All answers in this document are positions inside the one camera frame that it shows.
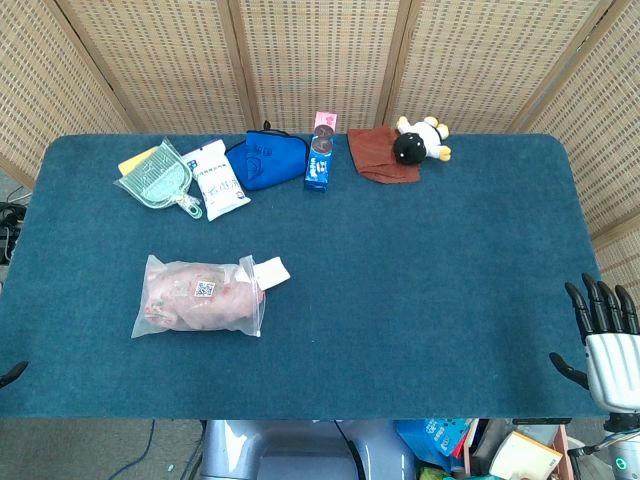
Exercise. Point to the white paper tag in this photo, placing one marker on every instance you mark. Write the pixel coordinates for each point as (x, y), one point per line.
(272, 272)

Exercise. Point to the woven wicker folding screen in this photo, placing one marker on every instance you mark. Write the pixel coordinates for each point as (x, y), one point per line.
(320, 60)

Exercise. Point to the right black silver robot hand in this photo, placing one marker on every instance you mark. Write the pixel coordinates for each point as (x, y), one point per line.
(612, 365)

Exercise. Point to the translucent white zip bag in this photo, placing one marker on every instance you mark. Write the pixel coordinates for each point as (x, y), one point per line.
(150, 320)

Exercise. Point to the blue printed carton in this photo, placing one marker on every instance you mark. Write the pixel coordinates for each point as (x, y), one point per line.
(430, 435)

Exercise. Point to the pink small box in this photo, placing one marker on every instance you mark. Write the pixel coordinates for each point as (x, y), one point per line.
(326, 119)

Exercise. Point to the grey robot torso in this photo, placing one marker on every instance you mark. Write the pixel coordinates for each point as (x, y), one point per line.
(300, 450)

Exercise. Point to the blue carpet table cover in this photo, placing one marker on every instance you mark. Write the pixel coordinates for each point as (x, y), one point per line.
(380, 280)

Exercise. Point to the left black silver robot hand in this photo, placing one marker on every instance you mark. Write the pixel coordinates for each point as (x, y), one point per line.
(15, 370)

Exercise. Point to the blue cookie box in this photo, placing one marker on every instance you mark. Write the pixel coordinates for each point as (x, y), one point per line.
(318, 162)

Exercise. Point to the cream covered book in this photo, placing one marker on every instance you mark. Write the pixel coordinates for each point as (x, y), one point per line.
(525, 456)

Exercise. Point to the brown folded cloth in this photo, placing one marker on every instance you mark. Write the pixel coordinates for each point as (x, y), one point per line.
(380, 157)

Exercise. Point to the black white plush toy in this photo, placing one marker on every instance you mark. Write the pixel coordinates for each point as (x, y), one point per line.
(417, 142)

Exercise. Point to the yellow flat pack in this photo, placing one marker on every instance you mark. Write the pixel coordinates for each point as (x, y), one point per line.
(134, 160)

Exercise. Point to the white printed pouch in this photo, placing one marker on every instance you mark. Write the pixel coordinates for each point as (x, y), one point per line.
(217, 182)

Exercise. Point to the blue fabric pouch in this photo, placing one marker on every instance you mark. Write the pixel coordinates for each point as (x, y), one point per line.
(267, 160)

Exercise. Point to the green dustpan set in wrap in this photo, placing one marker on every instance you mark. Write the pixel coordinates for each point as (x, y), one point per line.
(160, 182)

